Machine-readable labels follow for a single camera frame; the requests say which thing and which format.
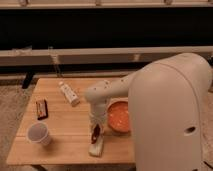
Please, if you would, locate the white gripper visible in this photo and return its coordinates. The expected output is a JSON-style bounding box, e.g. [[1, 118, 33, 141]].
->
[[89, 103, 107, 133]]

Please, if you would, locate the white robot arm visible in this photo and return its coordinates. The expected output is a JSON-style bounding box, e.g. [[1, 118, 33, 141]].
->
[[85, 53, 212, 171]]

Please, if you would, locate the white sponge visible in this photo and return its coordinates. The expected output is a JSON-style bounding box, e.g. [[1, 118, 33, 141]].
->
[[89, 136, 104, 157]]

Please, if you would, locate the orange bowl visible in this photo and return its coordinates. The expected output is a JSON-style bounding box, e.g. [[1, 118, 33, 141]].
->
[[107, 101, 130, 133]]

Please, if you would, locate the white tube bottle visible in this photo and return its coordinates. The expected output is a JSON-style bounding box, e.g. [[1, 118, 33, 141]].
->
[[59, 81, 80, 106]]

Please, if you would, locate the dark candy bar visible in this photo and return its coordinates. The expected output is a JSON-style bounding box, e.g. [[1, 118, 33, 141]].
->
[[36, 99, 48, 120]]

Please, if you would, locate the white plastic cup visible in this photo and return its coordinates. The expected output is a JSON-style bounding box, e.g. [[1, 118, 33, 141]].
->
[[26, 122, 52, 146]]

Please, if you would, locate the long white bench rail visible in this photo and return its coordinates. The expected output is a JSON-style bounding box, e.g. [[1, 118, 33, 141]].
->
[[0, 46, 213, 66]]

